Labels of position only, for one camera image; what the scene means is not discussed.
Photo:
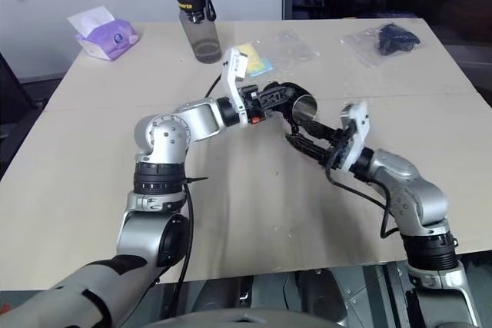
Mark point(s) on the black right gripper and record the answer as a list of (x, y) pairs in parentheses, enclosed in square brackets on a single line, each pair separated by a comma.
[(340, 149)]

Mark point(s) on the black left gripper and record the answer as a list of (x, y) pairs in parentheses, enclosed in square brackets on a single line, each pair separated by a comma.
[(256, 107)]

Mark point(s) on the metal cup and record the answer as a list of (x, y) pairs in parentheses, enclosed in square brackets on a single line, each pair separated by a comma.
[(305, 109)]

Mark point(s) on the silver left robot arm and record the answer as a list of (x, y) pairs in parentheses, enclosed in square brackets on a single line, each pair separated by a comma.
[(165, 136)]

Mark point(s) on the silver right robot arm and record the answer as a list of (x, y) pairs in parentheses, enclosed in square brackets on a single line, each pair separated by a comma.
[(407, 186)]

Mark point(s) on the yellow and blue packet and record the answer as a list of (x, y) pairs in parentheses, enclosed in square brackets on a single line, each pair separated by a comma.
[(257, 60)]

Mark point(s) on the empty clear plastic bag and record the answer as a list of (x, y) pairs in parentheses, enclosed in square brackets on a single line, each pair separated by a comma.
[(294, 45)]

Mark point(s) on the grey water bottle black lid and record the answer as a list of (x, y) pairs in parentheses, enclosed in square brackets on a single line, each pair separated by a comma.
[(200, 32)]

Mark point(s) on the black folded fabric item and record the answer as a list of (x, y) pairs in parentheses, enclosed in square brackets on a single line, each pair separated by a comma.
[(397, 39)]

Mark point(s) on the purple tissue pack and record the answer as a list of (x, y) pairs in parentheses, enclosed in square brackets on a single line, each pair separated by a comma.
[(109, 38)]

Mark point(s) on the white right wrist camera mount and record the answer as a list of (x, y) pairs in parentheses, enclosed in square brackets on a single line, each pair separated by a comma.
[(361, 128)]

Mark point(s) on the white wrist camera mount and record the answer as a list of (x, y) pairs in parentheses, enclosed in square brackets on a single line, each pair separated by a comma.
[(232, 70), (361, 128)]

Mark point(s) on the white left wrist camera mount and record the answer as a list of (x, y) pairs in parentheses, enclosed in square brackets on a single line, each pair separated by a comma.
[(232, 70)]

